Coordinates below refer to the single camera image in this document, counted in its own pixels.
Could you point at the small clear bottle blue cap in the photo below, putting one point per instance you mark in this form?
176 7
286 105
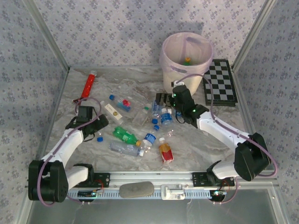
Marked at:
112 97

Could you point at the clear bottle blue red label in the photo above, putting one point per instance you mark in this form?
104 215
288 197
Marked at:
123 105

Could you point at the small clear plastic piece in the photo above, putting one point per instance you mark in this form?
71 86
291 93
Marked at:
171 133

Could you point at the green bottle yellow cap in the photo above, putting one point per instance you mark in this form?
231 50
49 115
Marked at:
187 62

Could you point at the orange juice bottle red label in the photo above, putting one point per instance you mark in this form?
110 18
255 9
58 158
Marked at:
166 151

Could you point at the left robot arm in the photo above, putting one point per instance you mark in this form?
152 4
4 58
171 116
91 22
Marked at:
67 142

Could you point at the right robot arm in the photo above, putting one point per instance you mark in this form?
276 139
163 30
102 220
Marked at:
222 130

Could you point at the cream plastic waste bin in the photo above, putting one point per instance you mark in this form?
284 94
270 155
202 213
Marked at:
167 81

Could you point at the purple bin liner bag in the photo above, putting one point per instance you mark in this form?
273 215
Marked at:
187 46

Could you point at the clear bottle blue print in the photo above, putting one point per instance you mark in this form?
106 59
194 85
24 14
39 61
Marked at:
156 111

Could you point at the black red triangular tag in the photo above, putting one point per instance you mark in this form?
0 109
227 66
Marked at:
77 100

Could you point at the clear bottle green cap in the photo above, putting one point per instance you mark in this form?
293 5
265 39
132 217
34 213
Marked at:
141 116

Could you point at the green bottle orange cap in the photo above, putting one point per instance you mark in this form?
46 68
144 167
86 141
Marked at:
123 135

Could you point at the red glitter tube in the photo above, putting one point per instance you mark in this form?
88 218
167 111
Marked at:
88 84

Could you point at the pale blue water bottle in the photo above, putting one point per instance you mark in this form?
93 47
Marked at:
123 149

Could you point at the crushed bottle blue label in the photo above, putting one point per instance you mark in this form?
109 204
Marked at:
149 138

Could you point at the black grey checkerboard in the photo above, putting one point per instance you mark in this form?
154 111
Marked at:
222 81

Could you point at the small circuit board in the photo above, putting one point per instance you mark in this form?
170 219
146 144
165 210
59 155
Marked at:
218 193
87 193

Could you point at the grey oval pad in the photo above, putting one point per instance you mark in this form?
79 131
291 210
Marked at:
136 190

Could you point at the grey metal panel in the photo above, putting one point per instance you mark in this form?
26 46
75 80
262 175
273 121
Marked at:
149 212

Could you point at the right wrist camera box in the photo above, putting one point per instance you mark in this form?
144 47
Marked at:
177 82

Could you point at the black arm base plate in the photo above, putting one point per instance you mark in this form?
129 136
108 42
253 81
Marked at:
105 179
198 179

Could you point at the aluminium frame rail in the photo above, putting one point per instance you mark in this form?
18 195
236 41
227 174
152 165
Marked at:
149 177

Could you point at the aluminium frame post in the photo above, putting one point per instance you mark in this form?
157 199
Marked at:
252 35
50 35

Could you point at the white plastic bracket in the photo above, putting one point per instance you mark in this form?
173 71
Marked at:
172 193

